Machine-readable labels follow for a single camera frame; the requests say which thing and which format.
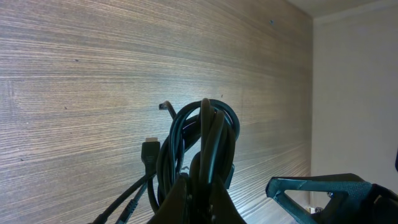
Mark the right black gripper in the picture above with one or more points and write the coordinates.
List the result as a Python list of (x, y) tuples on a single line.
[(353, 199)]

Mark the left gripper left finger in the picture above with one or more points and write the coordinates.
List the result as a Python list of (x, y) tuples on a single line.
[(175, 207)]

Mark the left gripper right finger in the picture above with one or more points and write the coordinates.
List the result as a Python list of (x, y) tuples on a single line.
[(223, 209)]

